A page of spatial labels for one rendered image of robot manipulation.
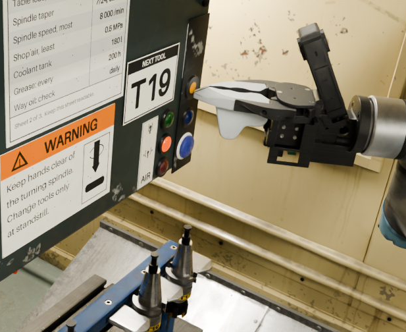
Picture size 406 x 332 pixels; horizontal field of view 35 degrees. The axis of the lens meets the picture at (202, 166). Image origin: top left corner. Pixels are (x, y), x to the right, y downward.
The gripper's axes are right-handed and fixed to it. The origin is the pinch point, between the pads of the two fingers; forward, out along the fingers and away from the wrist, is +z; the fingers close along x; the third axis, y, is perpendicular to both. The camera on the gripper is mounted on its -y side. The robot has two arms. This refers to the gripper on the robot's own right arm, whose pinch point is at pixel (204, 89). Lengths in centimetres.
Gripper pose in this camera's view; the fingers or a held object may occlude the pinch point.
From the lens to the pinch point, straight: 79.1
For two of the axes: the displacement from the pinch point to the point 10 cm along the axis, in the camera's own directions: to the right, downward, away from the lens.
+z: -9.9, -1.2, -0.5
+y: -1.3, 8.7, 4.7
